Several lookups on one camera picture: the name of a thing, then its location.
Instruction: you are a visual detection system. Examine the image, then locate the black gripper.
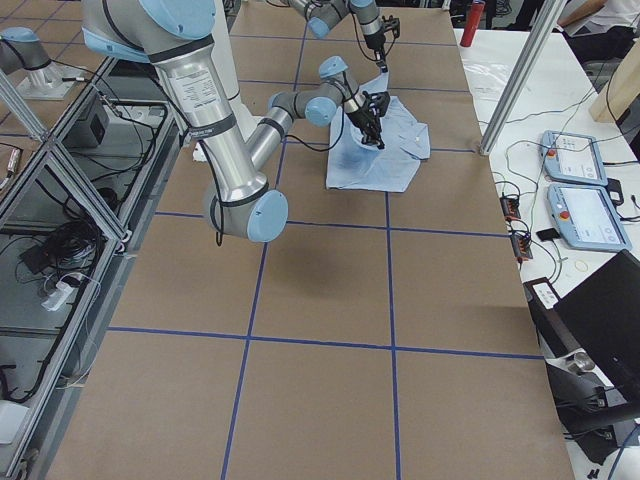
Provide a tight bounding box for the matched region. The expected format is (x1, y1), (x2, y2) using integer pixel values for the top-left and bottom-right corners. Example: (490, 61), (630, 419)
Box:
(347, 92), (385, 150)
(368, 29), (389, 74)

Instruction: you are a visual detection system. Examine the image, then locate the light blue button shirt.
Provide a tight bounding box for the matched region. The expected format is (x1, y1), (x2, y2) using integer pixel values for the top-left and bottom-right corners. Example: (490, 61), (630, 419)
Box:
(326, 95), (431, 192)

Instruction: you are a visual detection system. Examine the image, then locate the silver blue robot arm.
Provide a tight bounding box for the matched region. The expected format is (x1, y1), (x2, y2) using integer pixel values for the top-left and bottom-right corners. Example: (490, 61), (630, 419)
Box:
(281, 0), (400, 73)
(82, 1), (390, 242)

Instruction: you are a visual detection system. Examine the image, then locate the clear plastic bag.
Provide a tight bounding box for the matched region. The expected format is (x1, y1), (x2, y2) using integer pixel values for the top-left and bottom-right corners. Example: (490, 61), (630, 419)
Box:
(462, 59), (512, 102)

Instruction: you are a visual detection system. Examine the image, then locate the red water bottle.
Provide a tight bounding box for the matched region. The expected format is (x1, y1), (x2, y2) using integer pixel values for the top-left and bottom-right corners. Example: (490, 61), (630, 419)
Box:
(460, 0), (486, 48)

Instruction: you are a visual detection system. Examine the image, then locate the brown paper table cover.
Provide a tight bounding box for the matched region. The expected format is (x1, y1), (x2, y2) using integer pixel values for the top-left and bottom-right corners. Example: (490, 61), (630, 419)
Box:
(48, 9), (573, 479)

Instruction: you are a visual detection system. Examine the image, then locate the upper blue teach pendant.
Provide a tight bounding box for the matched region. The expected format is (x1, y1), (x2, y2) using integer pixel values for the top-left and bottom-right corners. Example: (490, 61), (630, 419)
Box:
(540, 130), (608, 186)

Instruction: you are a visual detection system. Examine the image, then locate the blue teach pendant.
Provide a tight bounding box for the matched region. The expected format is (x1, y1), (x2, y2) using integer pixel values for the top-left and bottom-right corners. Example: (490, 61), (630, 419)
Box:
(547, 182), (632, 252)
(540, 130), (608, 186)

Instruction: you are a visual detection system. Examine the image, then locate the lower blue teach pendant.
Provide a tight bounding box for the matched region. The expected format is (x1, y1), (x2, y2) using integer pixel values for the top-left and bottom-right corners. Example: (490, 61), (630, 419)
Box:
(547, 182), (632, 252)

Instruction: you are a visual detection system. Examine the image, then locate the white power strip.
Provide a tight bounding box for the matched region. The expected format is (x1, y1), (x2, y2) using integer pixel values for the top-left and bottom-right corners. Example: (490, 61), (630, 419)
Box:
(41, 277), (80, 311)

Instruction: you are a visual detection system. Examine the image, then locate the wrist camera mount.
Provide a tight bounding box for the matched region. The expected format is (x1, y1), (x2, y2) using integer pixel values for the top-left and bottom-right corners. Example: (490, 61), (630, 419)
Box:
(381, 15), (400, 40)
(363, 91), (390, 118)

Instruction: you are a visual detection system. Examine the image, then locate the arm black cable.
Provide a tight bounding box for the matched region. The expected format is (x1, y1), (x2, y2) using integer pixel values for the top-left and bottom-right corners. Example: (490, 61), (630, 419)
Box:
(352, 14), (381, 64)
(284, 107), (351, 154)

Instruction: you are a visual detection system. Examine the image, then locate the black cable on desk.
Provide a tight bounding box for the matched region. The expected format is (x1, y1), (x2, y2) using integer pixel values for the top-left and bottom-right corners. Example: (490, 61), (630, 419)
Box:
(492, 84), (640, 236)

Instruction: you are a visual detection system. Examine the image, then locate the aluminium frame post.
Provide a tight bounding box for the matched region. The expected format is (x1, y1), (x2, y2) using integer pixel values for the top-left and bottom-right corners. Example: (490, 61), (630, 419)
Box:
(479, 0), (566, 156)

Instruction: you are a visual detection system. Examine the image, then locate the aluminium side frame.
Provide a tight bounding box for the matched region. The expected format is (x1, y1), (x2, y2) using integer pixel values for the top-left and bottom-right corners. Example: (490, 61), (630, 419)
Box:
(1, 60), (180, 479)

